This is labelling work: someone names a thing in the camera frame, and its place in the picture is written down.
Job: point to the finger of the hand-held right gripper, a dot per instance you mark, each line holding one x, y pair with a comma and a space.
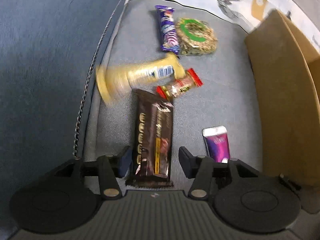
290, 182

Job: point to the grey deer-print cloth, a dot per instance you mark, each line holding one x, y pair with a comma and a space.
225, 67

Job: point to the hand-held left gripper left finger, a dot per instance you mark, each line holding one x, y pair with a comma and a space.
125, 162

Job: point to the yellow wafer packet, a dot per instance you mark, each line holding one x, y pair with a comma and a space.
140, 75

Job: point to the purple snack packet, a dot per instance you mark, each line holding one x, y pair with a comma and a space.
168, 30

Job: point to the magenta snack packet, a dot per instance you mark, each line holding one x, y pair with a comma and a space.
217, 145

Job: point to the round puffed rice cake packet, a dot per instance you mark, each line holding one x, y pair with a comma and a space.
197, 37

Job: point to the red-ended peanut bar packet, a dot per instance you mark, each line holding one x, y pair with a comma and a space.
178, 86

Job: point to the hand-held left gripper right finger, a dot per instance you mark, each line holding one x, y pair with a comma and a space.
186, 162

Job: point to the cardboard box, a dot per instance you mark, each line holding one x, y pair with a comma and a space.
280, 105

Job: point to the black chocolate bar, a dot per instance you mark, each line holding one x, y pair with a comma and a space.
150, 135

